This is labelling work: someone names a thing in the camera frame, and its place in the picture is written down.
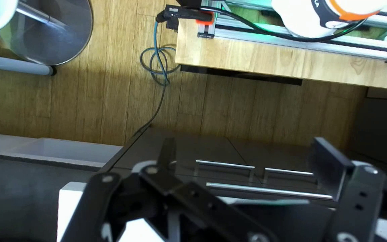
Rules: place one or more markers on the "white pole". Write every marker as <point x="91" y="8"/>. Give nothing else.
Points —
<point x="15" y="65"/>

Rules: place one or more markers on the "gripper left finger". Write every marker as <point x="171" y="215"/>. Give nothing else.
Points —
<point x="166" y="191"/>

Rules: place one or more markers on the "round steel pedestal base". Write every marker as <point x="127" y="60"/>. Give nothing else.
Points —
<point x="52" y="33"/>

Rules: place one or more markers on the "white box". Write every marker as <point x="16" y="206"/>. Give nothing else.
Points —
<point x="69" y="208"/>

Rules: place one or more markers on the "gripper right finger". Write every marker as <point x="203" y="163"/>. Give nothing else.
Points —
<point x="358" y="198"/>

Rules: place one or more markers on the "white tray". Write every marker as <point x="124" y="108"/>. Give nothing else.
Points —
<point x="55" y="149"/>

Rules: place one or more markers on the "black and orange clamp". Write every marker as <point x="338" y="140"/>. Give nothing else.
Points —
<point x="186" y="14"/>

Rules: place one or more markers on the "dark cabinet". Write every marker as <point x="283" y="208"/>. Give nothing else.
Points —
<point x="207" y="148"/>

